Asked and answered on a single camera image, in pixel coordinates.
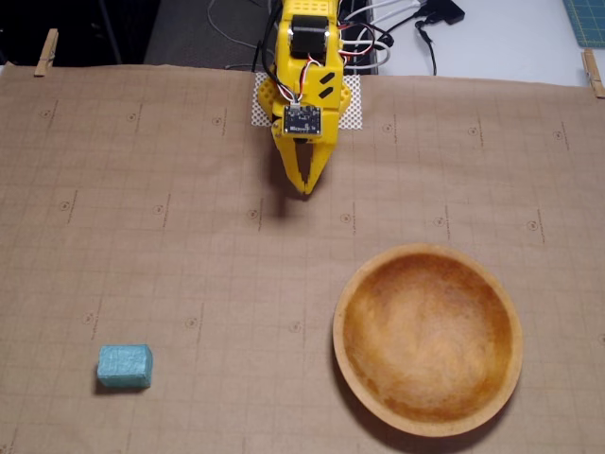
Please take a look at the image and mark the black camera circuit board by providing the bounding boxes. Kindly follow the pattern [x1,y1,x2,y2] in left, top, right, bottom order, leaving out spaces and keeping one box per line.
[282,104,323,138]

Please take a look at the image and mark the thin grey cable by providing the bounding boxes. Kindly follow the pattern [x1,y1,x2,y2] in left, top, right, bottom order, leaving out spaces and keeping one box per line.
[206,0,267,54]

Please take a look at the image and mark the black camera cable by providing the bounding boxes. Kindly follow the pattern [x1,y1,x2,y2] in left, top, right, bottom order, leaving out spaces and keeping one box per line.
[257,0,303,103]

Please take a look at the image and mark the thick white cable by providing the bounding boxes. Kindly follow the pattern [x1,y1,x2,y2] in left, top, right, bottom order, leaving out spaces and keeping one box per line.
[342,0,426,75]

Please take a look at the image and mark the yellow robot base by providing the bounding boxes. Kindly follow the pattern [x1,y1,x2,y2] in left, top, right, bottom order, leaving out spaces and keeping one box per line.
[257,77,354,128]

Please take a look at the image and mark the round wooden bowl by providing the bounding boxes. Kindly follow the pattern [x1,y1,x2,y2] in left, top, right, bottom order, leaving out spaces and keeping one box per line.
[332,243,525,437]

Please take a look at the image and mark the white perforated mat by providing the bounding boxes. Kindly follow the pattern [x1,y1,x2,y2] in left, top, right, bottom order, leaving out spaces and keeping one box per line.
[250,73,364,131]

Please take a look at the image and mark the wooden clothespin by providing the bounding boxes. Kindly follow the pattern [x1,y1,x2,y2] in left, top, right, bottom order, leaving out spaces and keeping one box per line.
[580,47,605,99]
[33,27,61,78]

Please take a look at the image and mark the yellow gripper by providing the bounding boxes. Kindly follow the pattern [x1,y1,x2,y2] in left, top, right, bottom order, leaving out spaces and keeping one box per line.
[271,110,341,198]

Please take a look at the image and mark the red white servo wires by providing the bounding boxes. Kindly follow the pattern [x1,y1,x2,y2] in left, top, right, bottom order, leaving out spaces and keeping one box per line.
[292,26,396,104]

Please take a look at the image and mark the blue block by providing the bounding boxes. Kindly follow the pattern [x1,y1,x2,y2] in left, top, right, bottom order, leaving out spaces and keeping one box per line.
[96,343,155,391]

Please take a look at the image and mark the black cable with plug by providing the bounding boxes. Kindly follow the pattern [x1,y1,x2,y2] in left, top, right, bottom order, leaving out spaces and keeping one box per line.
[414,17,439,77]

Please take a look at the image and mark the brown gridded paper mat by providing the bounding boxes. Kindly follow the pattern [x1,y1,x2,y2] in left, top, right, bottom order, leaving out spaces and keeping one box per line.
[0,63,605,454]

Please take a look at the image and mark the black power adapter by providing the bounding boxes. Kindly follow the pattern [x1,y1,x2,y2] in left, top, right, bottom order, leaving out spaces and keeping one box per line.
[422,0,467,26]

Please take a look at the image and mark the green cutting mat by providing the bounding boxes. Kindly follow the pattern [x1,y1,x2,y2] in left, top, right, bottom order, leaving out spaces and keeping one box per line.
[562,0,605,48]

